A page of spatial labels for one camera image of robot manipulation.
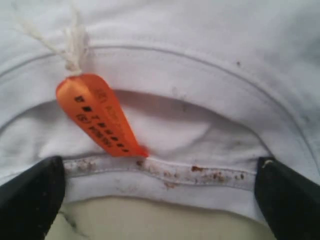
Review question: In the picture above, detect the white t-shirt red lettering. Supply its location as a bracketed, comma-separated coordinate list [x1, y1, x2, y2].
[0, 0, 320, 223]

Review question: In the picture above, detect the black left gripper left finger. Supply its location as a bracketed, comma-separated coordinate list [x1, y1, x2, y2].
[0, 156, 66, 240]

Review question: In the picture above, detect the orange garment tag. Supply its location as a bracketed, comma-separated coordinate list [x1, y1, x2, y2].
[55, 73, 149, 158]

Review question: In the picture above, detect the white string on tag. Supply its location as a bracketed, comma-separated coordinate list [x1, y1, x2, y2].
[13, 7, 88, 75]

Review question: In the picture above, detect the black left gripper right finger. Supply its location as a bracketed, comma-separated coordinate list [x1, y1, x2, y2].
[254, 157, 320, 240]

